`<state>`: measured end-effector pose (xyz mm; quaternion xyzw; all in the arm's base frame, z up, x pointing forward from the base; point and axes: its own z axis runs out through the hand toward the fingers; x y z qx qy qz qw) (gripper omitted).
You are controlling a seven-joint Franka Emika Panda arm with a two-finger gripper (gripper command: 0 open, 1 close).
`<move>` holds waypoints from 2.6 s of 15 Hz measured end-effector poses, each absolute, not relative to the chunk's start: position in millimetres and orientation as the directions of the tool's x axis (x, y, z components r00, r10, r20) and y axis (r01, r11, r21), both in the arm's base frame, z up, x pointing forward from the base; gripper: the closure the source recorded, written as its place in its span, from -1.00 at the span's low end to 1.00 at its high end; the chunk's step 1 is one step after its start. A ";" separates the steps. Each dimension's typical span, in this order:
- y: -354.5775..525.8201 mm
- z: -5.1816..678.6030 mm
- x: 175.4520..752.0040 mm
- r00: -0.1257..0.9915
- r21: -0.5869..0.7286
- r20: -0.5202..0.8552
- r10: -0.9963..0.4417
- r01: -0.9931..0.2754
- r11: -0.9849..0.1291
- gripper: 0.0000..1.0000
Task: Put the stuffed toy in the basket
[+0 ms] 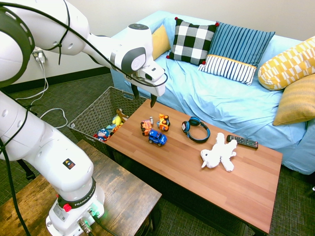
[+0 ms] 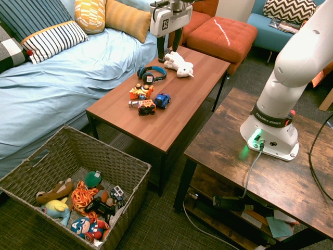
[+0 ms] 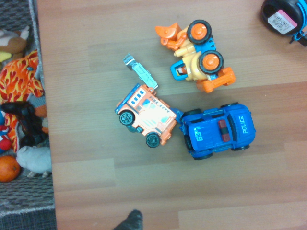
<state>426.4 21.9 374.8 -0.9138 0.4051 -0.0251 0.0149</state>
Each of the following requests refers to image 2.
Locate brown stuffed dog toy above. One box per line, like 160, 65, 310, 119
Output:
35, 178, 74, 205

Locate white stuffed unicorn toy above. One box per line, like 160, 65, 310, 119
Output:
163, 51, 195, 79

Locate reddish wood coffee table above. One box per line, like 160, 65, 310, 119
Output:
85, 45, 231, 197

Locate orange toy monster truck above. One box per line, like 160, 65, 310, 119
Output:
127, 99, 157, 117

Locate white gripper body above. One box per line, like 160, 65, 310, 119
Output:
150, 4, 194, 38

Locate grey woven storage basket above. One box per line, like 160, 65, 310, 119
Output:
0, 125, 152, 250

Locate mustard orange pillow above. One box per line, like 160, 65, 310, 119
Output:
105, 0, 152, 44

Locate blue white toy truck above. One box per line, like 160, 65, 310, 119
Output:
109, 185, 126, 207

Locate blue toy car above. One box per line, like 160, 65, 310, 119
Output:
153, 92, 172, 110

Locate black toy car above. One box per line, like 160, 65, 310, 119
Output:
84, 196, 117, 218

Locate black white checkered pillow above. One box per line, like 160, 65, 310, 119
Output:
0, 24, 30, 74

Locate green round plush toy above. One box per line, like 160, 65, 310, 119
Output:
84, 170, 104, 189

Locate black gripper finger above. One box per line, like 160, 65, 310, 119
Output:
172, 28, 184, 53
157, 35, 167, 64

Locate magazines stack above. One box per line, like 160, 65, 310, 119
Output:
267, 17, 302, 34

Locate blue black headphones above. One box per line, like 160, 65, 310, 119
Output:
137, 65, 168, 84

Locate orange yellow toy vehicle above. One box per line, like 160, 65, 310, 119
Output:
129, 82, 155, 101

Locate teal paper envelope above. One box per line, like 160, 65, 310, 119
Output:
265, 216, 292, 239

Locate dark blue striped pillow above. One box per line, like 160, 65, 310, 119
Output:
0, 0, 75, 44

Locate black thick cable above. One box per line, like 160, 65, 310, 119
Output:
308, 111, 333, 203

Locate Captain America plush toy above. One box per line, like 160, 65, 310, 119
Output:
70, 216, 110, 242

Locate black power strip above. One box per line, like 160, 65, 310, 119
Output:
211, 194, 254, 212

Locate orange flame pattern plush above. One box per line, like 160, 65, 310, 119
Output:
70, 180, 100, 217

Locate orange tufted ottoman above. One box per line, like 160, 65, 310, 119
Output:
186, 16, 259, 76

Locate white floor cable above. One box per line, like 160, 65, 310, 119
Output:
182, 199, 241, 250

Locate teal blue sofa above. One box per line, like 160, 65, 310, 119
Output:
246, 0, 326, 53

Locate black white chevron pillow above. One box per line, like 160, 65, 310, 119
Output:
263, 0, 317, 26

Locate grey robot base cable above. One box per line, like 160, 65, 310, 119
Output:
238, 142, 265, 200

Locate yellow white patterned pillow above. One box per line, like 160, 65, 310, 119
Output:
74, 0, 107, 35

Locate yellow blue plush toy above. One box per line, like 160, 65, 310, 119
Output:
40, 197, 71, 228

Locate white navy striped pillow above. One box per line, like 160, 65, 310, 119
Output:
20, 20, 89, 65

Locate rustic brown robot table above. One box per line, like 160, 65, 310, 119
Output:
173, 87, 333, 250

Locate orange upholstered chair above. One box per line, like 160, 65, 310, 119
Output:
168, 0, 220, 51

